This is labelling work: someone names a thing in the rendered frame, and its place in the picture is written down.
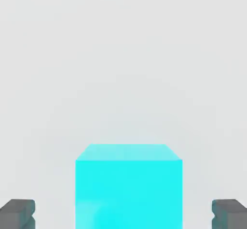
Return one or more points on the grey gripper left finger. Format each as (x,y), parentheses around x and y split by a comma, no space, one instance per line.
(16,214)

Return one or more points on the small cyan cube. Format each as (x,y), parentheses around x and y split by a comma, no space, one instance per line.
(128,190)

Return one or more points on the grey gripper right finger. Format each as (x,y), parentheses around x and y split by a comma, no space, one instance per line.
(230,214)

